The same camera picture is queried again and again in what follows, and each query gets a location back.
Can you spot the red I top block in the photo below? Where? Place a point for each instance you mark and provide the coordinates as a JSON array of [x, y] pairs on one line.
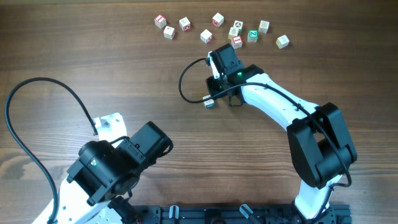
[[160, 21]]

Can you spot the yellow edge far block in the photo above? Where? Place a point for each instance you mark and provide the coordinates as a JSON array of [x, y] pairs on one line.
[[263, 27]]

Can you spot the number 2 wooden block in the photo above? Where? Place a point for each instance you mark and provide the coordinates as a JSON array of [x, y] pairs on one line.
[[169, 32]]

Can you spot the yellow C wooden block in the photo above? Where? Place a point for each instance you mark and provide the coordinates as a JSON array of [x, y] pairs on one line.
[[282, 41]]

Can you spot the blue side wooden block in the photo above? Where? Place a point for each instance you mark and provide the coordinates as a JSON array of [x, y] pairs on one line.
[[208, 103]]

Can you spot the green Z top block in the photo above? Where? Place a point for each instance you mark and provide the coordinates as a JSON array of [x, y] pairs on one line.
[[253, 35]]

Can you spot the red O side block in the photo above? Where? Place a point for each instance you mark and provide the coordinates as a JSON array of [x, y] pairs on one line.
[[185, 24]]

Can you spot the red M side block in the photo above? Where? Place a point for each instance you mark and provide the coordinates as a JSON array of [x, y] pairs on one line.
[[217, 19]]

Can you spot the yellow side wooden block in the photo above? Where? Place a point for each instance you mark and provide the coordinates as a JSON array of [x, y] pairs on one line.
[[233, 32]]

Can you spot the red I block middle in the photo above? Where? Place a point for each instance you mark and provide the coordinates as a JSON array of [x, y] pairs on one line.
[[236, 42]]

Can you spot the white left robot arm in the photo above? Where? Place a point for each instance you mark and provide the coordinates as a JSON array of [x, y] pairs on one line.
[[103, 171]]

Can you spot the panda top wooden block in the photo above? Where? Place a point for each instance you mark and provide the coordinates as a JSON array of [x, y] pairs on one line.
[[238, 25]]

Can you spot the red U snail block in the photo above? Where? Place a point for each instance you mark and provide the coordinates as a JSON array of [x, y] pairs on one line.
[[206, 36]]

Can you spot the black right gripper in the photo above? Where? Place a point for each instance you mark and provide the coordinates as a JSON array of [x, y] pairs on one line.
[[211, 83]]

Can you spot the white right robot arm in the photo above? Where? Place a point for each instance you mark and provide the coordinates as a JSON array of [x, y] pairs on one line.
[[320, 144]]

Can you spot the red i block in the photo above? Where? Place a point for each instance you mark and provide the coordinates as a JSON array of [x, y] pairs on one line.
[[236, 42], [160, 21]]

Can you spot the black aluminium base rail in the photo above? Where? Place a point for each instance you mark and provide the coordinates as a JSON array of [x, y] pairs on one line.
[[269, 214]]

